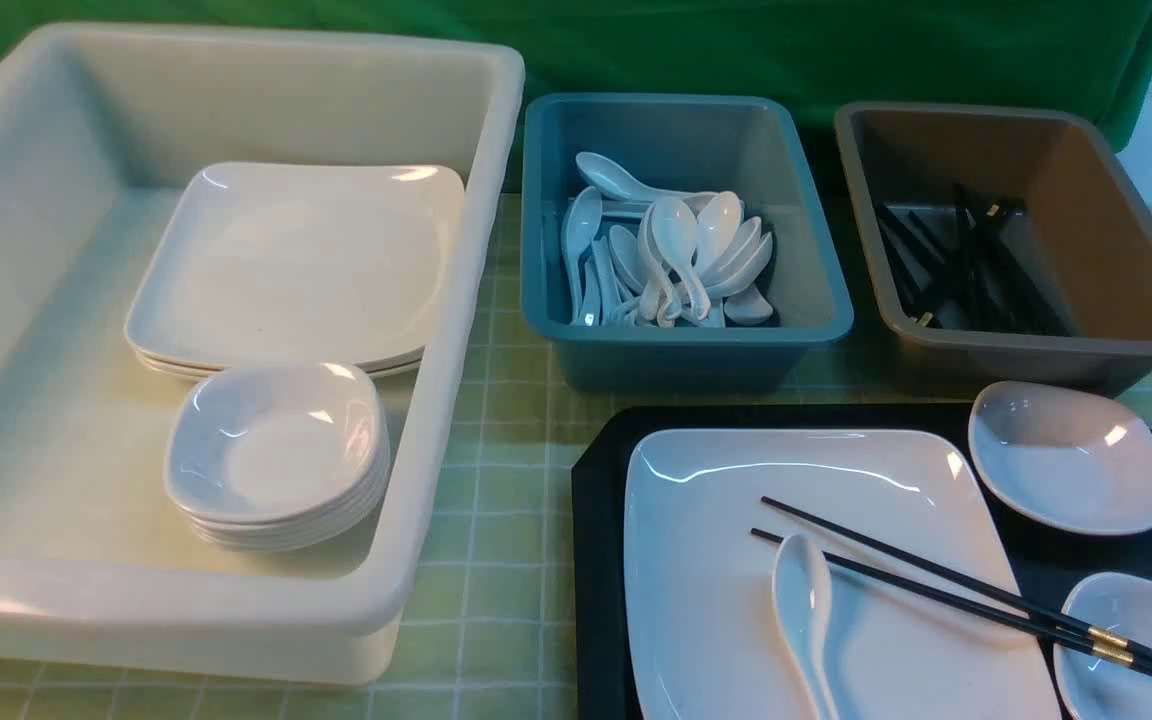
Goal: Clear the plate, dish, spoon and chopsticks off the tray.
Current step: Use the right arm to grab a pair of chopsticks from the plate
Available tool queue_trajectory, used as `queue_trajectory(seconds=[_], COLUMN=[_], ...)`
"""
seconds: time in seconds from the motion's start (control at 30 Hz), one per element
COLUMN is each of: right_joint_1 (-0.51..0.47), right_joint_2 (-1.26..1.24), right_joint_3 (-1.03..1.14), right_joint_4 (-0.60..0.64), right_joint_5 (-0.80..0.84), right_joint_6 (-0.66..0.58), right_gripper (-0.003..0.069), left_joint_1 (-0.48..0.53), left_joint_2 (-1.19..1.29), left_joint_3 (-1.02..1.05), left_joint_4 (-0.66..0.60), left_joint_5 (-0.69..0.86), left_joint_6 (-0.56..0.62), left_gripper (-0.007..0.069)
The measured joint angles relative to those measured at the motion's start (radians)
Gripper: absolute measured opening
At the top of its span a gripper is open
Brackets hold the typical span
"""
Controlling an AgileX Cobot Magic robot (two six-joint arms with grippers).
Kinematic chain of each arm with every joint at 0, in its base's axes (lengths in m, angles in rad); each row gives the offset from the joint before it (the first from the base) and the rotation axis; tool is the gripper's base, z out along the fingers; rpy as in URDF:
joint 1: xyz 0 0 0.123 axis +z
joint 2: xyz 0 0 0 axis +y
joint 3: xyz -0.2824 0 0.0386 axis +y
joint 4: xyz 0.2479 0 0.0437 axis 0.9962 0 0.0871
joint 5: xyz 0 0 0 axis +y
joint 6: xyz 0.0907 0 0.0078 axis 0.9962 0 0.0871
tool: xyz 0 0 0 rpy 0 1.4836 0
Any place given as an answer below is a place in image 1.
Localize white soup spoon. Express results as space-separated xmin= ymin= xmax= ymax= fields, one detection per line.
xmin=771 ymin=535 xmax=838 ymax=719

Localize large white rice plate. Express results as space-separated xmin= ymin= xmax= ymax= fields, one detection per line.
xmin=623 ymin=429 xmax=1062 ymax=719

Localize small white bowl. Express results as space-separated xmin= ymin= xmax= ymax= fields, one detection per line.
xmin=1053 ymin=571 xmax=1152 ymax=720
xmin=967 ymin=381 xmax=1152 ymax=537

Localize black chopstick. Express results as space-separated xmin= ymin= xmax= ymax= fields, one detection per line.
xmin=760 ymin=495 xmax=1152 ymax=662
xmin=750 ymin=528 xmax=1152 ymax=682

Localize pile of white spoons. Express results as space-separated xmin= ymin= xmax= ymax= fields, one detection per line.
xmin=559 ymin=151 xmax=776 ymax=328

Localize blue plastic bin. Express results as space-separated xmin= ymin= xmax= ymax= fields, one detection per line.
xmin=520 ymin=94 xmax=854 ymax=395

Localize green checked tablecloth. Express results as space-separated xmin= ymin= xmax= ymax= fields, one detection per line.
xmin=0 ymin=195 xmax=1152 ymax=719

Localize stack of small white bowls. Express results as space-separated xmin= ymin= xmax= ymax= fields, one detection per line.
xmin=162 ymin=363 xmax=393 ymax=553

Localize black serving tray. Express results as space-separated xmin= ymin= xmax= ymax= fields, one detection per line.
xmin=571 ymin=402 xmax=1152 ymax=719

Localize stack of white square plates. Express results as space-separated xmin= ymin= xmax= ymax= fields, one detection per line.
xmin=124 ymin=161 xmax=467 ymax=373

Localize large white plastic tub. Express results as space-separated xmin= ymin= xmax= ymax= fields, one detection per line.
xmin=0 ymin=23 xmax=525 ymax=685

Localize pile of black chopsticks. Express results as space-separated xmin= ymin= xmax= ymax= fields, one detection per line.
xmin=873 ymin=184 xmax=1073 ymax=338

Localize brown plastic bin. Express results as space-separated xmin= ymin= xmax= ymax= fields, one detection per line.
xmin=835 ymin=101 xmax=1152 ymax=396

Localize green backdrop cloth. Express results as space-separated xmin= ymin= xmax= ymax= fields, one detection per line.
xmin=0 ymin=1 xmax=1152 ymax=149

